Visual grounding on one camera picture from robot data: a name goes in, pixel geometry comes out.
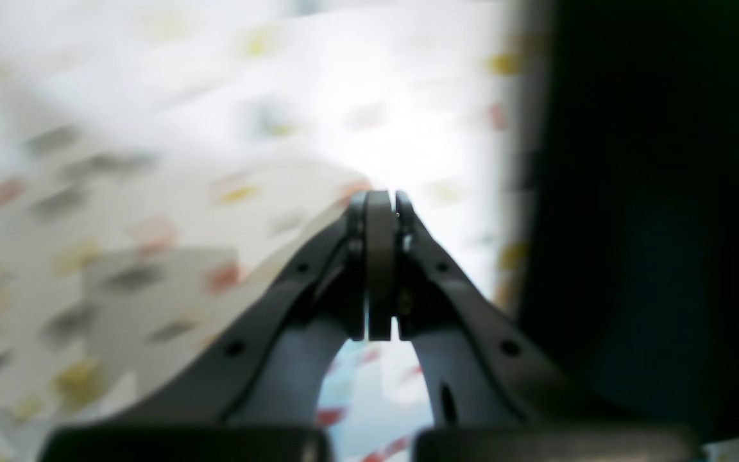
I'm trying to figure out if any black t-shirt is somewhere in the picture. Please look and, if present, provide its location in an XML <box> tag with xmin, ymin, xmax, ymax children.
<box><xmin>518</xmin><ymin>1</ymin><xmax>739</xmax><ymax>441</ymax></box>

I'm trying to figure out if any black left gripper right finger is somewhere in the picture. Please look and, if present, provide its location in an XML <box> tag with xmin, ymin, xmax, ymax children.
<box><xmin>379</xmin><ymin>192</ymin><xmax>701</xmax><ymax>461</ymax></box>

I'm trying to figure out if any terrazzo pattern tablecloth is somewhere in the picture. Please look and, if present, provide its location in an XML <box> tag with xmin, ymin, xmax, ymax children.
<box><xmin>0</xmin><ymin>1</ymin><xmax>739</xmax><ymax>461</ymax></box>

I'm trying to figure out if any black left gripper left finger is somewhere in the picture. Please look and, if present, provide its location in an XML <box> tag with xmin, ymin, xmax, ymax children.
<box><xmin>40</xmin><ymin>192</ymin><xmax>382</xmax><ymax>461</ymax></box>

